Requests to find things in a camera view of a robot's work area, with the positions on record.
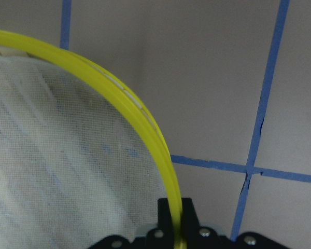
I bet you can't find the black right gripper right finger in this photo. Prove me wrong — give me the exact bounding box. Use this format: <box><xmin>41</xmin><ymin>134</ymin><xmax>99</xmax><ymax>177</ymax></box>
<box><xmin>181</xmin><ymin>198</ymin><xmax>200</xmax><ymax>230</ymax></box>

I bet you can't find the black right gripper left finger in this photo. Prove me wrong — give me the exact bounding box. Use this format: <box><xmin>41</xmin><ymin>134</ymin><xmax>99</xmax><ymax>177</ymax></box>
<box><xmin>157</xmin><ymin>198</ymin><xmax>173</xmax><ymax>231</ymax></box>

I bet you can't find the yellow bamboo steamer top tier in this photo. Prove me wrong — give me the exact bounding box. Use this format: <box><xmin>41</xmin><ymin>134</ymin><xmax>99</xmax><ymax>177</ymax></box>
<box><xmin>0</xmin><ymin>30</ymin><xmax>187</xmax><ymax>248</ymax></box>

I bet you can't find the white cloth liner top steamer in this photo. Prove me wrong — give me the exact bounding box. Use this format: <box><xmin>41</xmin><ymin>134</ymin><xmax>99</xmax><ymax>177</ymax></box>
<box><xmin>0</xmin><ymin>57</ymin><xmax>166</xmax><ymax>248</ymax></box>

